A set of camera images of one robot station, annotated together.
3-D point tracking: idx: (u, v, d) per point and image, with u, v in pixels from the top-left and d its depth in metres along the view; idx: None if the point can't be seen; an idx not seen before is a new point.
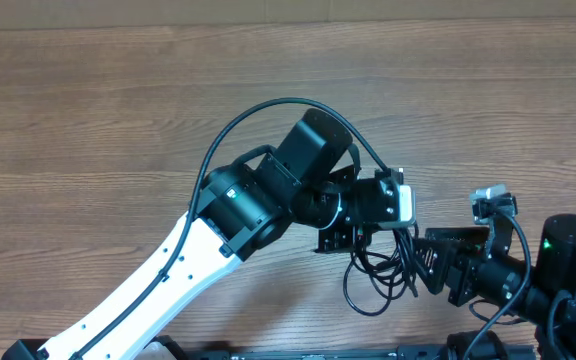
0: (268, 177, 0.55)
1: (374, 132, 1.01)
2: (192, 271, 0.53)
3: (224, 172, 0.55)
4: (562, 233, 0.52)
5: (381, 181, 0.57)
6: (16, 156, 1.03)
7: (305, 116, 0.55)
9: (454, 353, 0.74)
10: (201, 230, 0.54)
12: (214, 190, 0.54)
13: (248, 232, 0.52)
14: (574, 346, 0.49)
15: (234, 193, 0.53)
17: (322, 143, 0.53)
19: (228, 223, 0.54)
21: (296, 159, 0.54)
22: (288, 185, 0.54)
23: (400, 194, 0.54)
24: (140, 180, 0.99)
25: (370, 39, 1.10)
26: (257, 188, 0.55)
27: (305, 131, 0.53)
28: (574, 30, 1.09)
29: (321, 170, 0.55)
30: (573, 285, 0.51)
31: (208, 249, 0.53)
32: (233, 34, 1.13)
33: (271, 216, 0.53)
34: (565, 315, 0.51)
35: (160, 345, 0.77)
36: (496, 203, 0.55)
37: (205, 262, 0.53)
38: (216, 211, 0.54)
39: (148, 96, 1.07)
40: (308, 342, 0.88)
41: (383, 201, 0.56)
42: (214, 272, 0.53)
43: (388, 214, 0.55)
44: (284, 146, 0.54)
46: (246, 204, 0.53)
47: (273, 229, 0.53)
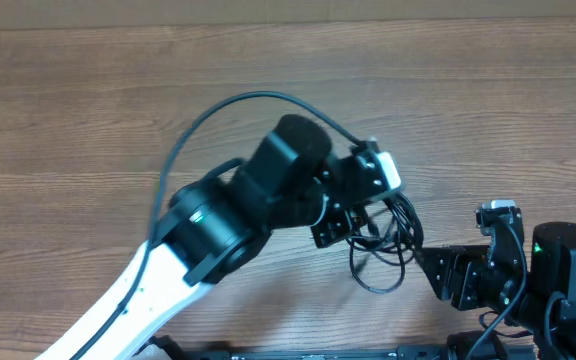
0: (238, 193, 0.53)
1: (374, 132, 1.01)
2: (151, 304, 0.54)
3: (189, 193, 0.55)
4: (550, 236, 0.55)
5: (360, 156, 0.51)
6: (16, 156, 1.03)
7: (275, 129, 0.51)
9: (454, 353, 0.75)
10: (165, 257, 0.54)
12: (179, 212, 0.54)
13: (220, 254, 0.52)
14: (573, 346, 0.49)
15: (199, 216, 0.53)
17: (293, 157, 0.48)
19: (197, 247, 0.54)
21: (264, 175, 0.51)
22: (259, 203, 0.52)
23: (381, 162, 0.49)
24: (141, 181, 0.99)
25: (370, 39, 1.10)
26: (224, 210, 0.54)
27: (276, 145, 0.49)
28: (575, 30, 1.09)
29: (293, 184, 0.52)
30: (565, 284, 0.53)
31: (170, 280, 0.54)
32: (233, 34, 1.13)
33: (239, 239, 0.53)
34: (560, 316, 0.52)
35: (155, 349, 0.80)
36: (497, 211, 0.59)
37: (165, 293, 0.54)
38: (182, 235, 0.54)
39: (148, 96, 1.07)
40: (308, 342, 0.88)
41: (368, 175, 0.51)
42: (175, 303, 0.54)
43: (376, 188, 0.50)
44: (253, 163, 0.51)
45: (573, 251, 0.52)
46: (215, 224, 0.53)
47: (245, 252, 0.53)
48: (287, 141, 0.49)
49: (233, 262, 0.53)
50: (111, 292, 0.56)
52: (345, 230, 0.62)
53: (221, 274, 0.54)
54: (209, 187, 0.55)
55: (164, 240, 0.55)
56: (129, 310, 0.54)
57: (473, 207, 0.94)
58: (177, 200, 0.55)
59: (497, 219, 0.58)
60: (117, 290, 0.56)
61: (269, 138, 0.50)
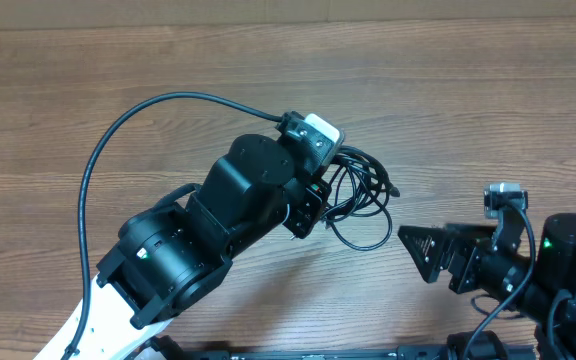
0: (196, 220, 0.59)
1: (373, 132, 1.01)
2: (103, 345, 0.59)
3: (134, 227, 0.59)
4: (562, 234, 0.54)
5: (291, 130, 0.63)
6: (16, 156, 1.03)
7: (227, 156, 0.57)
9: (454, 353, 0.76)
10: (111, 296, 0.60)
12: (126, 249, 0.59)
13: (167, 293, 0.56)
14: (574, 346, 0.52)
15: (144, 254, 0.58)
17: (248, 185, 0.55)
19: (145, 285, 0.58)
21: (221, 202, 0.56)
22: (217, 230, 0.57)
23: (312, 125, 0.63)
24: (140, 180, 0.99)
25: (370, 39, 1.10)
26: (174, 246, 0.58)
27: (231, 174, 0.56)
28: (575, 30, 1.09)
29: (252, 208, 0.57)
30: (574, 284, 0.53)
31: (116, 326, 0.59)
32: (233, 33, 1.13)
33: (191, 275, 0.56)
34: (565, 315, 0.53)
35: (151, 353, 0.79)
36: (507, 195, 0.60)
37: (112, 334, 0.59)
38: (129, 271, 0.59)
39: (148, 96, 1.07)
40: (308, 342, 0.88)
41: (309, 144, 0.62)
42: (121, 346, 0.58)
43: (321, 149, 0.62)
44: (209, 191, 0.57)
45: None
46: (166, 259, 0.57)
47: (198, 287, 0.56)
48: (241, 171, 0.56)
49: (187, 297, 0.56)
50: (66, 331, 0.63)
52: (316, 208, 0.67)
53: (175, 310, 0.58)
54: (158, 221, 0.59)
55: (110, 279, 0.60)
56: (80, 350, 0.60)
57: (474, 207, 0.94)
58: (127, 231, 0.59)
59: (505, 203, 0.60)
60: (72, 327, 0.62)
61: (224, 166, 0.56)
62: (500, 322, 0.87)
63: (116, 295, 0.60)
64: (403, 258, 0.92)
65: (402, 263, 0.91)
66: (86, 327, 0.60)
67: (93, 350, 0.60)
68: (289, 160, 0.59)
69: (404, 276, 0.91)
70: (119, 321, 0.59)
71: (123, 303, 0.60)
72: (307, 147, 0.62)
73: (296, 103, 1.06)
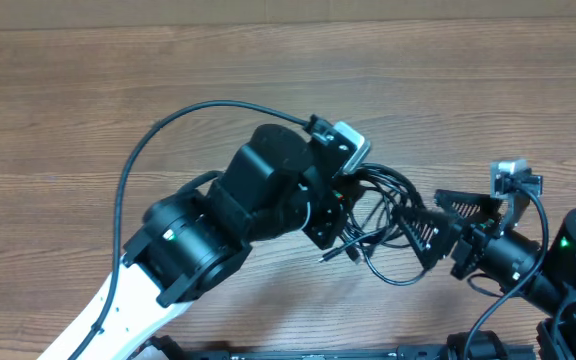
0: (217, 207, 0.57)
1: (374, 133, 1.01)
2: (129, 324, 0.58)
3: (163, 208, 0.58)
4: None
5: (316, 134, 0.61)
6: (16, 156, 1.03)
7: (252, 143, 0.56)
9: (454, 353, 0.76)
10: (138, 276, 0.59)
12: (152, 231, 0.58)
13: (192, 274, 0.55)
14: (574, 345, 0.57)
15: (171, 235, 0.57)
17: (270, 171, 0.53)
19: (169, 267, 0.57)
21: (243, 188, 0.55)
22: (238, 217, 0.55)
23: (339, 130, 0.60)
24: (141, 181, 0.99)
25: (371, 39, 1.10)
26: (198, 227, 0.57)
27: (252, 159, 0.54)
28: (575, 30, 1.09)
29: (274, 194, 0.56)
30: None
31: (146, 301, 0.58)
32: (233, 33, 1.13)
33: (216, 257, 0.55)
34: (572, 314, 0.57)
35: (153, 351, 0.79)
36: (521, 180, 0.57)
37: (139, 314, 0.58)
38: (154, 253, 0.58)
39: (148, 96, 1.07)
40: (308, 342, 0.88)
41: (334, 146, 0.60)
42: (149, 324, 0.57)
43: (344, 152, 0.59)
44: (232, 177, 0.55)
45: None
46: (190, 242, 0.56)
47: (221, 270, 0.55)
48: (265, 156, 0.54)
49: (210, 279, 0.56)
50: (89, 310, 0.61)
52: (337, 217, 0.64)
53: (198, 291, 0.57)
54: (184, 204, 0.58)
55: (136, 259, 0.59)
56: (105, 329, 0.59)
57: None
58: (151, 216, 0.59)
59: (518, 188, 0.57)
60: (95, 307, 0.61)
61: (247, 153, 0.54)
62: (500, 322, 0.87)
63: (143, 275, 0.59)
64: (403, 257, 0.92)
65: (402, 262, 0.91)
66: (111, 306, 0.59)
67: (119, 330, 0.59)
68: (307, 149, 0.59)
69: (404, 276, 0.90)
70: (147, 301, 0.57)
71: (149, 282, 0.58)
72: (330, 149, 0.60)
73: (296, 103, 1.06)
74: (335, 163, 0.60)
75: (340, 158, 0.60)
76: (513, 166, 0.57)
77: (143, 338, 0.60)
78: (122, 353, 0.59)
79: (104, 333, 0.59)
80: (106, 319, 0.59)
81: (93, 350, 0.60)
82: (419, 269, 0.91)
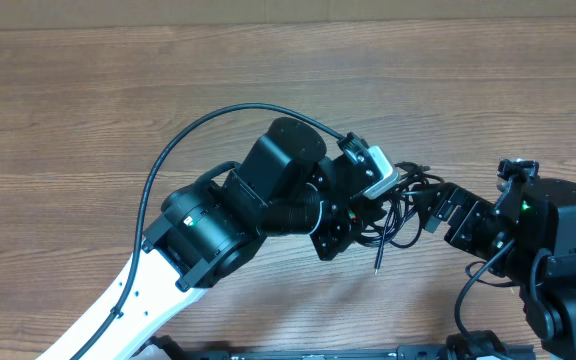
0: (235, 196, 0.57)
1: (373, 132, 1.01)
2: (147, 308, 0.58)
3: (183, 195, 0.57)
4: (538, 194, 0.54)
5: (348, 150, 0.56)
6: (16, 156, 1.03)
7: (271, 131, 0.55)
9: (454, 353, 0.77)
10: (158, 261, 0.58)
12: (172, 217, 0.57)
13: (210, 259, 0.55)
14: (557, 301, 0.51)
15: (192, 220, 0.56)
17: (288, 159, 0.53)
19: (189, 251, 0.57)
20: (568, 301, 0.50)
21: (261, 178, 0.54)
22: (254, 205, 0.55)
23: (371, 154, 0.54)
24: (140, 181, 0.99)
25: (370, 38, 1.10)
26: (216, 214, 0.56)
27: (272, 148, 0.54)
28: (575, 30, 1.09)
29: (290, 186, 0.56)
30: (552, 240, 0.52)
31: (165, 285, 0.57)
32: (233, 33, 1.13)
33: (234, 244, 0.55)
34: (547, 272, 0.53)
35: (155, 349, 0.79)
36: (520, 164, 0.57)
37: (159, 298, 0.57)
38: (175, 238, 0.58)
39: (148, 96, 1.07)
40: (308, 342, 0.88)
41: (360, 168, 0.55)
42: (168, 308, 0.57)
43: (369, 178, 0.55)
44: (250, 166, 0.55)
45: (560, 209, 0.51)
46: (209, 228, 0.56)
47: (238, 256, 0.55)
48: (284, 145, 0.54)
49: (227, 265, 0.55)
50: (108, 295, 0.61)
52: (344, 234, 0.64)
53: (214, 278, 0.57)
54: (205, 192, 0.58)
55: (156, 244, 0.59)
56: (124, 313, 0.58)
57: None
58: (170, 204, 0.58)
59: (513, 171, 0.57)
60: (115, 292, 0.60)
61: (265, 143, 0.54)
62: (500, 322, 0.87)
63: (163, 260, 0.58)
64: (402, 257, 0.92)
65: (402, 262, 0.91)
66: (131, 290, 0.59)
67: (137, 313, 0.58)
68: (321, 142, 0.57)
69: (404, 275, 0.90)
70: (167, 285, 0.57)
71: (168, 268, 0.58)
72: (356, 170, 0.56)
73: (296, 102, 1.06)
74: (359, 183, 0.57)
75: (364, 182, 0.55)
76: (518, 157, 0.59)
77: (162, 323, 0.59)
78: (138, 339, 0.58)
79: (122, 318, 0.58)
80: (125, 303, 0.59)
81: (110, 335, 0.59)
82: (419, 269, 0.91)
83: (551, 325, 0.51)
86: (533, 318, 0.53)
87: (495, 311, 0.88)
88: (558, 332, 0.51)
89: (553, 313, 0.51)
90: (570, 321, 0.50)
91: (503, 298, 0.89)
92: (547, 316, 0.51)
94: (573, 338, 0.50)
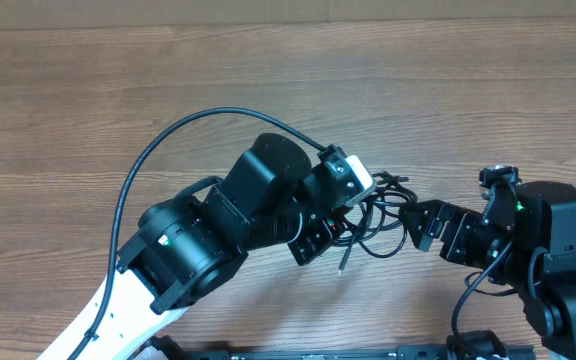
0: (216, 212, 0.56)
1: (373, 132, 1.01)
2: (123, 330, 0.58)
3: (160, 211, 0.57)
4: (532, 194, 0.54)
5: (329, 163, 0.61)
6: (16, 156, 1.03)
7: (255, 149, 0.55)
9: (454, 353, 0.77)
10: (133, 282, 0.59)
12: (147, 236, 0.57)
13: (186, 280, 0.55)
14: (556, 298, 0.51)
15: (167, 240, 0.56)
17: (272, 177, 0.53)
19: (165, 272, 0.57)
20: (567, 297, 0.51)
21: (243, 195, 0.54)
22: (236, 221, 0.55)
23: (350, 166, 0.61)
24: (140, 181, 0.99)
25: (370, 39, 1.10)
26: (195, 231, 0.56)
27: (255, 165, 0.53)
28: (575, 30, 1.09)
29: (274, 202, 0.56)
30: (547, 239, 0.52)
31: (139, 308, 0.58)
32: (233, 33, 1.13)
33: (212, 263, 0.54)
34: (545, 271, 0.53)
35: (153, 351, 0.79)
36: (501, 172, 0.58)
37: (133, 322, 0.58)
38: (150, 258, 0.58)
39: (148, 96, 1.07)
40: (308, 341, 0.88)
41: (341, 180, 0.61)
42: (142, 331, 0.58)
43: (351, 189, 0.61)
44: (232, 182, 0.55)
45: (553, 206, 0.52)
46: (185, 247, 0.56)
47: (216, 275, 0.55)
48: (266, 161, 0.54)
49: (205, 285, 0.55)
50: (84, 315, 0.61)
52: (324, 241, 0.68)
53: (193, 297, 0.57)
54: (185, 207, 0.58)
55: (131, 264, 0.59)
56: (99, 335, 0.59)
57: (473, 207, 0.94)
58: (147, 220, 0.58)
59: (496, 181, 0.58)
60: (90, 313, 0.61)
61: (249, 160, 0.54)
62: (500, 322, 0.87)
63: (137, 282, 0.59)
64: (403, 257, 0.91)
65: (402, 262, 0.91)
66: (106, 312, 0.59)
67: (113, 336, 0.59)
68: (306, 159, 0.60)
69: (404, 275, 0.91)
70: (141, 308, 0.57)
71: (142, 289, 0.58)
72: (337, 181, 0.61)
73: (296, 103, 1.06)
74: (338, 194, 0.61)
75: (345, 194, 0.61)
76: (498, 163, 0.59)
77: (138, 344, 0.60)
78: (116, 358, 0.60)
79: (98, 340, 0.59)
80: (100, 325, 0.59)
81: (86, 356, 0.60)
82: (419, 269, 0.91)
83: (551, 322, 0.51)
86: (533, 315, 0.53)
87: (494, 311, 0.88)
88: (558, 329, 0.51)
89: (553, 310, 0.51)
90: (570, 317, 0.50)
91: (503, 299, 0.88)
92: (547, 313, 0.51)
94: (573, 335, 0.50)
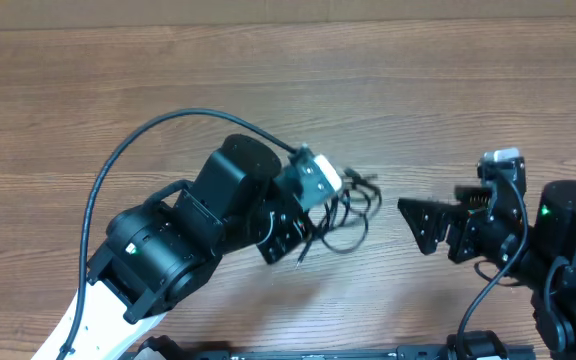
0: (188, 216, 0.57)
1: (373, 133, 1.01)
2: (98, 343, 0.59)
3: (127, 218, 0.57)
4: (560, 201, 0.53)
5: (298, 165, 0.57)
6: (17, 156, 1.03)
7: (223, 149, 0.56)
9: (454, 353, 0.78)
10: (103, 293, 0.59)
12: (115, 246, 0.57)
13: (158, 286, 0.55)
14: (570, 312, 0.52)
15: (134, 248, 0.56)
17: (242, 175, 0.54)
19: (136, 280, 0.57)
20: None
21: (213, 196, 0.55)
22: (209, 223, 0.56)
23: (318, 167, 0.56)
24: (141, 181, 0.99)
25: (370, 39, 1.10)
26: (166, 235, 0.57)
27: (224, 164, 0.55)
28: (575, 30, 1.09)
29: (246, 202, 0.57)
30: (570, 250, 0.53)
31: (113, 320, 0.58)
32: (233, 33, 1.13)
33: (184, 267, 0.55)
34: (563, 281, 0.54)
35: (150, 352, 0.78)
36: (500, 167, 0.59)
37: (107, 333, 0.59)
38: (120, 267, 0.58)
39: (148, 96, 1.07)
40: (308, 341, 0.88)
41: (311, 182, 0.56)
42: (117, 343, 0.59)
43: (320, 191, 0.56)
44: (202, 184, 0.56)
45: None
46: (155, 253, 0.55)
47: (190, 278, 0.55)
48: (235, 160, 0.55)
49: (179, 289, 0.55)
50: (58, 330, 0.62)
52: (295, 239, 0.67)
53: (168, 303, 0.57)
54: (153, 211, 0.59)
55: (101, 275, 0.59)
56: (76, 349, 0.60)
57: None
58: (113, 229, 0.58)
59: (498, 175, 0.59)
60: (64, 327, 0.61)
61: (217, 159, 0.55)
62: (499, 322, 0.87)
63: (108, 292, 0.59)
64: (403, 258, 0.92)
65: (402, 262, 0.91)
66: (81, 325, 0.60)
67: (89, 348, 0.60)
68: (276, 158, 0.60)
69: (404, 276, 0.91)
70: (114, 320, 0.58)
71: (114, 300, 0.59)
72: None
73: (296, 103, 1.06)
74: (307, 196, 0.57)
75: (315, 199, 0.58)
76: (496, 155, 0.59)
77: (115, 353, 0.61)
78: None
79: (75, 353, 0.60)
80: (76, 339, 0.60)
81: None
82: (419, 269, 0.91)
83: (563, 337, 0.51)
86: (545, 328, 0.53)
87: (494, 311, 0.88)
88: (570, 344, 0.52)
89: (565, 325, 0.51)
90: None
91: (503, 299, 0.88)
92: (559, 327, 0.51)
94: None
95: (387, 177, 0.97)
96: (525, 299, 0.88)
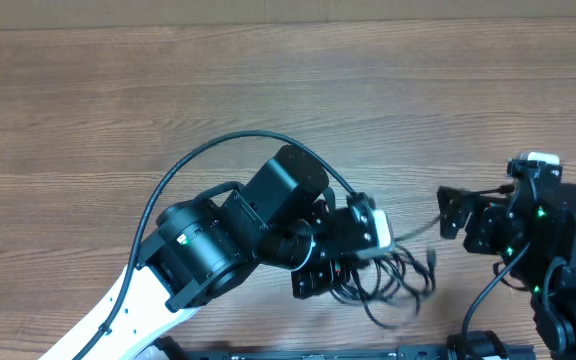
0: (234, 216, 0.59)
1: (374, 133, 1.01)
2: (137, 327, 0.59)
3: (181, 209, 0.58)
4: (557, 202, 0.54)
5: (355, 207, 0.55)
6: (16, 156, 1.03)
7: (280, 157, 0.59)
9: (454, 352, 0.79)
10: (149, 279, 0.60)
12: (166, 234, 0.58)
13: (203, 280, 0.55)
14: (570, 313, 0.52)
15: (185, 239, 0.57)
17: (295, 184, 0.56)
19: (182, 271, 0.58)
20: None
21: (264, 200, 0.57)
22: (254, 225, 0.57)
23: (376, 219, 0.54)
24: (141, 181, 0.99)
25: (370, 38, 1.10)
26: (215, 231, 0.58)
27: (280, 172, 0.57)
28: (575, 30, 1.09)
29: (291, 213, 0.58)
30: (568, 250, 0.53)
31: (156, 305, 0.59)
32: (233, 33, 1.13)
33: (229, 264, 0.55)
34: (561, 282, 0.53)
35: (155, 351, 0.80)
36: (527, 164, 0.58)
37: (148, 318, 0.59)
38: (167, 256, 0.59)
39: (148, 96, 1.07)
40: (308, 342, 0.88)
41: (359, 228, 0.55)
42: (156, 328, 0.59)
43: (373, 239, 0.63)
44: (254, 188, 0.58)
45: None
46: (203, 248, 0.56)
47: (232, 276, 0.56)
48: (290, 170, 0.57)
49: (220, 285, 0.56)
50: (99, 310, 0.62)
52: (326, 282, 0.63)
53: (207, 297, 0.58)
54: (205, 207, 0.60)
55: (148, 261, 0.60)
56: (113, 330, 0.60)
57: None
58: (166, 219, 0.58)
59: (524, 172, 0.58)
60: (104, 307, 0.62)
61: (273, 166, 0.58)
62: (499, 321, 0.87)
63: (155, 279, 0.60)
64: None
65: None
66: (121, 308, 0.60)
67: (126, 331, 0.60)
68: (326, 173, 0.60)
69: None
70: (156, 305, 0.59)
71: (159, 286, 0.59)
72: (356, 227, 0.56)
73: (296, 103, 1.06)
74: (355, 242, 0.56)
75: (359, 243, 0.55)
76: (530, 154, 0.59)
77: (150, 340, 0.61)
78: (125, 356, 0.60)
79: (111, 334, 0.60)
80: (114, 321, 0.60)
81: (99, 350, 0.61)
82: None
83: (563, 337, 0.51)
86: (544, 328, 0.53)
87: (495, 311, 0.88)
88: (570, 345, 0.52)
89: (566, 325, 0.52)
90: None
91: (503, 298, 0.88)
92: (559, 328, 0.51)
94: None
95: (387, 178, 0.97)
96: (526, 299, 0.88)
